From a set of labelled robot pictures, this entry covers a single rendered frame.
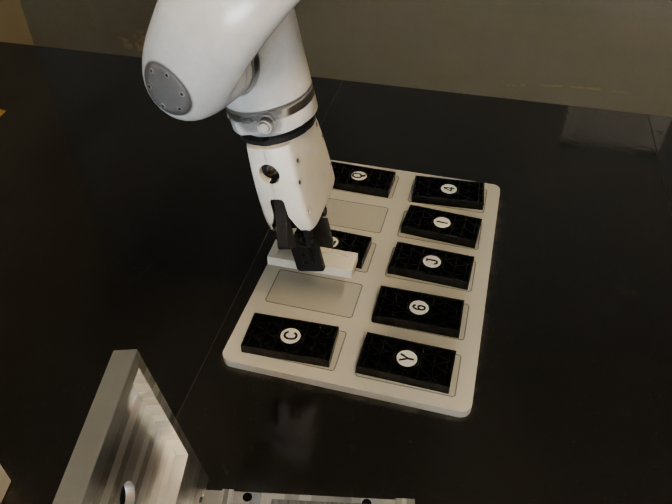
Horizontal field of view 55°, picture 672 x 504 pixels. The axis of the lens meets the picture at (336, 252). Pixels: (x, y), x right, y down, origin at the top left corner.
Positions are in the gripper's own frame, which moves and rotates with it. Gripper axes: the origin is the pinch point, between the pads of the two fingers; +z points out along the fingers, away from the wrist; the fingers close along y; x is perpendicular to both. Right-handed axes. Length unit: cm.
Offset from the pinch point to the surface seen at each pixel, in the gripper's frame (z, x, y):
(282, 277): 6.8, 6.1, 1.9
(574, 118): 15, -29, 52
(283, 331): 6.3, 2.8, -7.4
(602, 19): 47, -41, 172
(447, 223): 9.5, -12.2, 15.6
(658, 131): 18, -42, 51
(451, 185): 9.4, -11.8, 24.3
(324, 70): 56, 57, 171
